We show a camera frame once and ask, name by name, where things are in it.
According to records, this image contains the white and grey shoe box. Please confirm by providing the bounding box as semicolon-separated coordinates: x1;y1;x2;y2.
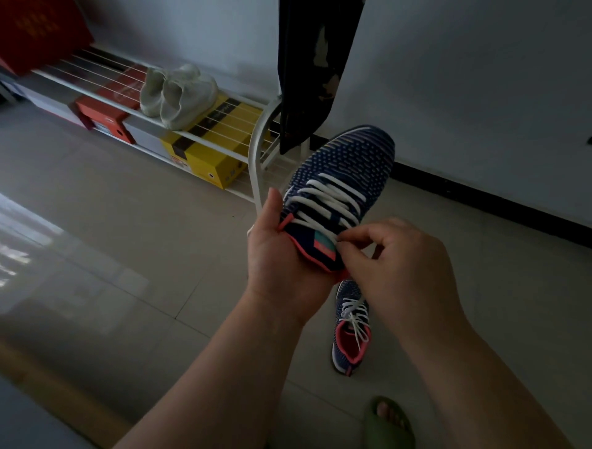
9;76;93;130

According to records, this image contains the person's left forearm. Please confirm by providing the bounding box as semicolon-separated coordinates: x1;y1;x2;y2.
113;291;306;449

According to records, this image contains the large red paper bag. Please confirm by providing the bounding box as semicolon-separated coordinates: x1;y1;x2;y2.
0;0;96;77

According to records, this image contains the black hanging garment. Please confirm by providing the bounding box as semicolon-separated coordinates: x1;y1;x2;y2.
277;0;366;156

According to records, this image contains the black baseboard strip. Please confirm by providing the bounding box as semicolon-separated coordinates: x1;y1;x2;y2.
307;134;592;250

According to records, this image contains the red shoe box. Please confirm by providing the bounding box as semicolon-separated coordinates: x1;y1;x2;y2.
73;63;149;146

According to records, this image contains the white metal shoe rack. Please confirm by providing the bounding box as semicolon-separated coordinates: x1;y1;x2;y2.
0;44;313;216

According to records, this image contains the person's left hand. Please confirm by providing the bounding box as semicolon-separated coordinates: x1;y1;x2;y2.
245;187;339;327

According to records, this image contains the white shoelace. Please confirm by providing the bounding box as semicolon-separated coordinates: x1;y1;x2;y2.
340;298;371;351
284;171;368;245

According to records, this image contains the green foam slipper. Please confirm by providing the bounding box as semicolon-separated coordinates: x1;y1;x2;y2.
360;395;417;449

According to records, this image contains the person's right hand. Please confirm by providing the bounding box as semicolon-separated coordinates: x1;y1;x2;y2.
336;218;472;355

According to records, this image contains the person's right leg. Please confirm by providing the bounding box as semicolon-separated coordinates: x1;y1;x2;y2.
375;401;411;431

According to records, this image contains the yellow shoe box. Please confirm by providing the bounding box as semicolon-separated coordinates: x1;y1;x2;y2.
160;94;278;191

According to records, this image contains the person's right forearm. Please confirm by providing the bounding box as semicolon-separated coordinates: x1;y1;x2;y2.
406;328;574;449

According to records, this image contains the blue knit sneaker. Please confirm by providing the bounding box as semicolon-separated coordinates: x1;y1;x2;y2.
331;278;373;377
277;125;397;274

